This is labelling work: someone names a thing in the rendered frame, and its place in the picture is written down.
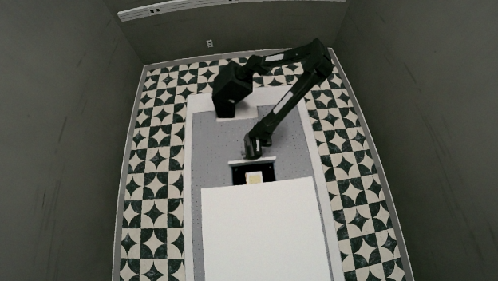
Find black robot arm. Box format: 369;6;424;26
234;38;333;160

